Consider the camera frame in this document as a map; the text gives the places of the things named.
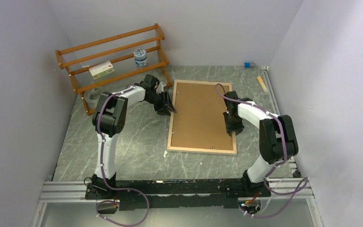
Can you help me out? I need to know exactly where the blue capped small bottle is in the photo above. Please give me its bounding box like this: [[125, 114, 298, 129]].
[[244, 62, 257, 68]]

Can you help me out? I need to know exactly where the white green box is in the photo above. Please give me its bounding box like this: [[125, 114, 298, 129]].
[[89, 61, 115, 80]]

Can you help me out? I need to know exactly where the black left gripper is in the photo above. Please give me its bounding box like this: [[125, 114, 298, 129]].
[[146, 92, 176, 117]]

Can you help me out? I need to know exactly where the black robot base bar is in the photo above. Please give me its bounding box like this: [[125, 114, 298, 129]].
[[85, 176, 271, 211]]

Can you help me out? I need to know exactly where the light wooden picture frame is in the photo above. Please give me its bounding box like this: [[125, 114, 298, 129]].
[[167, 79, 238, 155]]

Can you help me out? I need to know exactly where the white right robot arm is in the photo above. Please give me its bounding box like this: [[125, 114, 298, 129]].
[[221, 91, 299, 196]]

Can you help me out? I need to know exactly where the small yellow wooden stick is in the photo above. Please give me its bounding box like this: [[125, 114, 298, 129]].
[[257, 76, 269, 93]]

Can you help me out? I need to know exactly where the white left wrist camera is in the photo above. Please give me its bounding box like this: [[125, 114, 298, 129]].
[[156, 82, 167, 94]]

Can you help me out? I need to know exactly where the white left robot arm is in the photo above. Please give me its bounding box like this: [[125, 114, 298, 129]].
[[92, 74, 176, 199]]

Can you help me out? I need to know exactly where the aluminium rail frame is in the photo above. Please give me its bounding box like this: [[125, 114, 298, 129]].
[[28, 66, 325, 227]]

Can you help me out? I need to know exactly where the white blue jar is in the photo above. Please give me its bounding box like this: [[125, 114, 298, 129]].
[[133, 49, 147, 67]]

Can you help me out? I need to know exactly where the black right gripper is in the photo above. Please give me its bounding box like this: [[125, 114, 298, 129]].
[[223, 111, 244, 135]]

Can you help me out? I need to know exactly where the clear tape roll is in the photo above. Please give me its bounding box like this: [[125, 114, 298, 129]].
[[84, 87, 102, 106]]

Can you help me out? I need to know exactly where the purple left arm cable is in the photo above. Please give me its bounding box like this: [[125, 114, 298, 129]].
[[95, 83, 151, 227]]

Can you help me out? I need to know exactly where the orange wooden shelf rack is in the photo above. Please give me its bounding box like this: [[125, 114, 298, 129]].
[[55, 23, 173, 115]]

